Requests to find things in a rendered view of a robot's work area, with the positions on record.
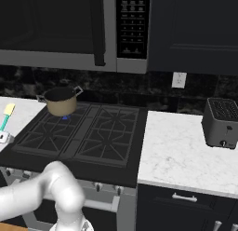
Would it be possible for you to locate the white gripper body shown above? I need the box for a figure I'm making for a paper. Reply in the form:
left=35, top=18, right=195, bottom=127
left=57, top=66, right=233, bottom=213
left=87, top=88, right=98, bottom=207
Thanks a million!
left=0, top=130, right=15, bottom=145

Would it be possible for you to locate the tan pot with black rim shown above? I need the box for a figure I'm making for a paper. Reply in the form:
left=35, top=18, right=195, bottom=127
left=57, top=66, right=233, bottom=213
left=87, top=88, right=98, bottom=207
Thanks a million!
left=35, top=85, right=85, bottom=117

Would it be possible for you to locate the black gas hob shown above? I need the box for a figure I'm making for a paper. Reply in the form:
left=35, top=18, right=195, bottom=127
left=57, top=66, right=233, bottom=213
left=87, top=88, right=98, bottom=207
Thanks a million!
left=0, top=101, right=150, bottom=189

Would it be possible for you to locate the black and silver microwave oven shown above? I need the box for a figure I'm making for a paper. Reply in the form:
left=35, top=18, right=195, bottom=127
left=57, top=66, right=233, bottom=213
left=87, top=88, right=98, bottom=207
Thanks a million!
left=0, top=0, right=151, bottom=75

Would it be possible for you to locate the silver oven front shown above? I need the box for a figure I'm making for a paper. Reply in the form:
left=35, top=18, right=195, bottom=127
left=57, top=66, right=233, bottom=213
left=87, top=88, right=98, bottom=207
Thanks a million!
left=0, top=166, right=138, bottom=231

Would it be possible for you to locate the dark drawer front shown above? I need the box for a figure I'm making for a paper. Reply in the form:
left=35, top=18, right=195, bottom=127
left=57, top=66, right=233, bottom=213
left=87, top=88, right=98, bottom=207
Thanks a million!
left=136, top=183, right=238, bottom=224

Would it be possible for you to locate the dark base cupboard door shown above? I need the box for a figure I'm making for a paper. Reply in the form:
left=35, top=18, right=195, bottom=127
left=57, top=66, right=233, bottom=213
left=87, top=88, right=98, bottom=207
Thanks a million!
left=136, top=205, right=228, bottom=231
left=225, top=206, right=238, bottom=231

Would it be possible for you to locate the grey toaster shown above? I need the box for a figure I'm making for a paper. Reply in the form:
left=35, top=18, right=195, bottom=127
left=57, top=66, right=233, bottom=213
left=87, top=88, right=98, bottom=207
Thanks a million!
left=201, top=97, right=238, bottom=150

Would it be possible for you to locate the yellow spatula with teal handle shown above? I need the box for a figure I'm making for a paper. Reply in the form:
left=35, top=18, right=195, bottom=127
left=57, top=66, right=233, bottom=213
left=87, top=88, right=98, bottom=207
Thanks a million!
left=0, top=102, right=17, bottom=132

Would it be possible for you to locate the silver oven door handle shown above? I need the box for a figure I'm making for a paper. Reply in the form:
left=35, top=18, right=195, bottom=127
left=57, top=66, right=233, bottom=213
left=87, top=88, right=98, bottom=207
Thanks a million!
left=83, top=195, right=121, bottom=213

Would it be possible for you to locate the black microwave door handle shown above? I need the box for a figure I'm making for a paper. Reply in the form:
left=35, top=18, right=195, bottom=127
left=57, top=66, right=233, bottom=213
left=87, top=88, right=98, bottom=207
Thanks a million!
left=88, top=0, right=107, bottom=67

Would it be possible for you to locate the white wall socket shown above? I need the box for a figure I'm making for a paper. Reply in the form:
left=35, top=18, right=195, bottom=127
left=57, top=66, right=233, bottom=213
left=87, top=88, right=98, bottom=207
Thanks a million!
left=171, top=71, right=188, bottom=89

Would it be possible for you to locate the silver drawer handle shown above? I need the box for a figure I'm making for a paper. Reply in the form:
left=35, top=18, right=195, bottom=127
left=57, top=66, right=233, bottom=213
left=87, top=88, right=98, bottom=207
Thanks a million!
left=171, top=192, right=199, bottom=203

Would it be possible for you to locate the dark wall cupboard door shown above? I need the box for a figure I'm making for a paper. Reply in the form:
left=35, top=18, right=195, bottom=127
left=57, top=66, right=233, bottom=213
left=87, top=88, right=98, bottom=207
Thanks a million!
left=146, top=0, right=238, bottom=77

